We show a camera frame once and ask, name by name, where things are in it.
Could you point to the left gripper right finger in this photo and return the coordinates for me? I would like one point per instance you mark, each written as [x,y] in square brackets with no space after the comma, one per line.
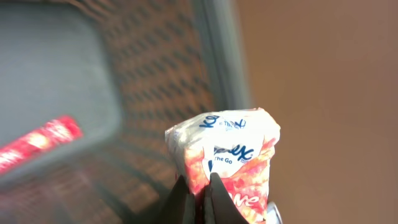
[218,207]

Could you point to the grey plastic mesh basket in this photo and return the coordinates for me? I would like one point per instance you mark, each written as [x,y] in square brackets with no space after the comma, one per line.
[125,71]

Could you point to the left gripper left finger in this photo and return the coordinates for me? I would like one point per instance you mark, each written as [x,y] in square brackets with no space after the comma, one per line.
[179,207]

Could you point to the red coffee stick sachet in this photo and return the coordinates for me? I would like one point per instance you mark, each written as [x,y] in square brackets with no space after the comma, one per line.
[44,139]

